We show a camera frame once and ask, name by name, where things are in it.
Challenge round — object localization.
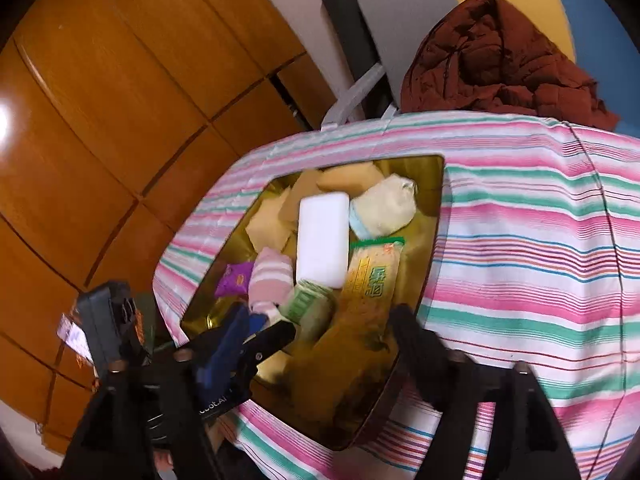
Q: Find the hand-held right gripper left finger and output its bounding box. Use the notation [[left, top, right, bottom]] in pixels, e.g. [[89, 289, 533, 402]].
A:
[[62, 304, 252, 480]]

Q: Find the black rolled mat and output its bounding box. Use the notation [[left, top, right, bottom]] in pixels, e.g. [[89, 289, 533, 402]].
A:
[[316, 0, 397, 117]]

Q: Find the striped bed cover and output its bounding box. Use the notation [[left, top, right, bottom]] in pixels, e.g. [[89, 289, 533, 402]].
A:
[[152, 110, 640, 480]]

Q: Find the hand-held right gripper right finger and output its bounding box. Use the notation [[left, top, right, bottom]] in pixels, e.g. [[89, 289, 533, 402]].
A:
[[389, 303, 582, 480]]

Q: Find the pink striped sock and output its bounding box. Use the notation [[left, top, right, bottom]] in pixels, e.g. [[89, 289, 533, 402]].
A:
[[248, 247, 296, 322]]

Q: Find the yellow sponge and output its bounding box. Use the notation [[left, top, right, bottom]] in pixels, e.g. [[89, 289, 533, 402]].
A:
[[316, 162, 387, 195], [286, 170, 325, 227], [244, 192, 299, 257]]

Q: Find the cream sock roll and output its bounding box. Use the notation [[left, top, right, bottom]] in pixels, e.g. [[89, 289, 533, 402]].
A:
[[348, 173, 419, 239]]

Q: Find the yellow green snack packet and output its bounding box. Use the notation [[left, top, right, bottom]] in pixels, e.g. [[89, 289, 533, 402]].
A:
[[310, 237, 405, 361]]

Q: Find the purple snack packet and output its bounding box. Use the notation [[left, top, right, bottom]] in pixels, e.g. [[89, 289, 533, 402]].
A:
[[214, 262, 257, 299]]

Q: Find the metal tin box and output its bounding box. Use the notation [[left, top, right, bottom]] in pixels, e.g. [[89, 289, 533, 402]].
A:
[[178, 154, 447, 453]]

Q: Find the wooden wardrobe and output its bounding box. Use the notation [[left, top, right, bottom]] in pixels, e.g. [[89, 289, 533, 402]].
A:
[[0, 0, 341, 453]]

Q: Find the brown quilted jacket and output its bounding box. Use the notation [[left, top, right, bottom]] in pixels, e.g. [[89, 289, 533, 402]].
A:
[[400, 0, 622, 132]]

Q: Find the green striped sock roll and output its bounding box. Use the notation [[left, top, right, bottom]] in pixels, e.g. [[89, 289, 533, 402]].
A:
[[279, 280, 338, 342]]

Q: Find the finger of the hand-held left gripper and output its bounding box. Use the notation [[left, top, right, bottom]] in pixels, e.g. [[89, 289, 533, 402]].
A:
[[240, 320, 297, 376]]

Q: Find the white strap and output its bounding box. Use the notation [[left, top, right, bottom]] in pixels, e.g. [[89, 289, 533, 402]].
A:
[[321, 64, 387, 132]]

